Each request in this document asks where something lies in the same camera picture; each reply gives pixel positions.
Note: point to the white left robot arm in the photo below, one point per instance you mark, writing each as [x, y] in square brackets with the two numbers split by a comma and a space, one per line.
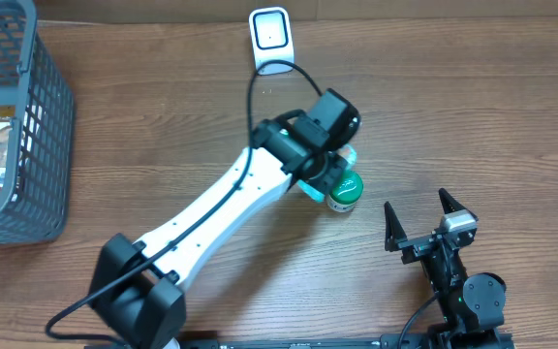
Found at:
[142, 284]

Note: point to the teal snack packet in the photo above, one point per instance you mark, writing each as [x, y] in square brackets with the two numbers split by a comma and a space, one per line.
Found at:
[315, 191]

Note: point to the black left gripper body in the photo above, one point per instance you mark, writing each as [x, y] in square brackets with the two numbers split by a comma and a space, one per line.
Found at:
[333, 170]

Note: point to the white barcode scanner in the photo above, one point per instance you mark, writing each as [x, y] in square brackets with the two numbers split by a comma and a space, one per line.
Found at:
[271, 37]

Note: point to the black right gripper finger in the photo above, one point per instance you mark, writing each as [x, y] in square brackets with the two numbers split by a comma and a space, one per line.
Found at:
[449, 203]
[395, 234]

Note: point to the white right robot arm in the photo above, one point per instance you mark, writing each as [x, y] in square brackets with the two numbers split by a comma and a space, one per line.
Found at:
[472, 305]

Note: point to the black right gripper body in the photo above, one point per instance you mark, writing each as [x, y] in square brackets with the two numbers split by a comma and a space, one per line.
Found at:
[423, 243]

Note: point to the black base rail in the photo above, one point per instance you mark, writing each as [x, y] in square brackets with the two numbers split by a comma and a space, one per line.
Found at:
[385, 341]

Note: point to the grey plastic mesh basket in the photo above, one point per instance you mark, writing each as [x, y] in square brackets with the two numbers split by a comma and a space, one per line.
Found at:
[34, 199]

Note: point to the green lid jar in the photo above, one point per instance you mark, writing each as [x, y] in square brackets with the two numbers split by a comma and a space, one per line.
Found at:
[344, 196]

